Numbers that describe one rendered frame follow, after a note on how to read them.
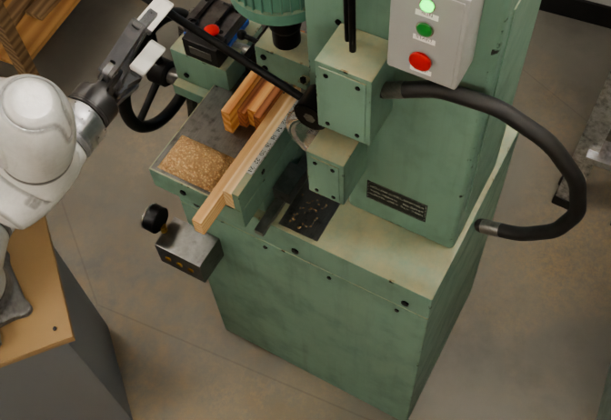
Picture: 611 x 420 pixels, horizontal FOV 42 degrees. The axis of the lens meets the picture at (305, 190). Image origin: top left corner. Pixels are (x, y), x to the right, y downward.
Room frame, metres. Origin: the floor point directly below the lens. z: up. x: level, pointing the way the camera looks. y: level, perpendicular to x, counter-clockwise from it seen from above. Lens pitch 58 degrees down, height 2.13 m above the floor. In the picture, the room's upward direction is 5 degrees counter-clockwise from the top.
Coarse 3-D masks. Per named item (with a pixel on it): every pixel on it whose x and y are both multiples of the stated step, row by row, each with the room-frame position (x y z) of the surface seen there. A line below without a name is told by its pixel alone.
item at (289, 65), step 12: (264, 36) 1.00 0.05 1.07; (264, 48) 0.97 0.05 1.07; (276, 48) 0.97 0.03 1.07; (300, 48) 0.96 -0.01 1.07; (264, 60) 0.97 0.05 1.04; (276, 60) 0.96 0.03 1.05; (288, 60) 0.94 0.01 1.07; (300, 60) 0.94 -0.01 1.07; (276, 72) 0.96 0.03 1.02; (288, 72) 0.94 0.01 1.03; (300, 72) 0.93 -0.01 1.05
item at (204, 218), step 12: (288, 96) 0.96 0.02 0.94; (276, 108) 0.94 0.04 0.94; (264, 120) 0.91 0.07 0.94; (252, 144) 0.86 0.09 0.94; (240, 156) 0.83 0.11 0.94; (228, 168) 0.81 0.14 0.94; (228, 180) 0.78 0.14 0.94; (216, 192) 0.76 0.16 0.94; (204, 204) 0.74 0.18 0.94; (216, 204) 0.74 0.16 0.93; (204, 216) 0.71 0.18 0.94; (216, 216) 0.73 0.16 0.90; (204, 228) 0.70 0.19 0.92
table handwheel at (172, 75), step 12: (180, 12) 1.24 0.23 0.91; (132, 60) 1.10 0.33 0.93; (168, 60) 1.18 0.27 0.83; (156, 72) 1.15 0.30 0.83; (168, 72) 1.15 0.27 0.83; (156, 84) 1.14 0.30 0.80; (168, 84) 1.15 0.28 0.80; (180, 96) 1.19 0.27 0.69; (120, 108) 1.05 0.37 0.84; (132, 108) 1.07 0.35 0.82; (144, 108) 1.10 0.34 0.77; (168, 108) 1.16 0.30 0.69; (132, 120) 1.05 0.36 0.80; (144, 120) 1.08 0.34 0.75; (156, 120) 1.11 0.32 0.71; (168, 120) 1.13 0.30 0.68; (144, 132) 1.07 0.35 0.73
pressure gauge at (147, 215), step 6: (156, 204) 0.91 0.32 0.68; (150, 210) 0.89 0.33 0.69; (156, 210) 0.89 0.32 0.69; (162, 210) 0.89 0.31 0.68; (144, 216) 0.88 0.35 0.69; (150, 216) 0.87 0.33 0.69; (156, 216) 0.87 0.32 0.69; (162, 216) 0.89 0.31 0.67; (144, 222) 0.87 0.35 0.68; (150, 222) 0.86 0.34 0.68; (156, 222) 0.87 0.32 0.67; (162, 222) 0.88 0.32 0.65; (144, 228) 0.87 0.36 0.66; (150, 228) 0.86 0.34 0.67; (156, 228) 0.86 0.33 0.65; (162, 228) 0.87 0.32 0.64
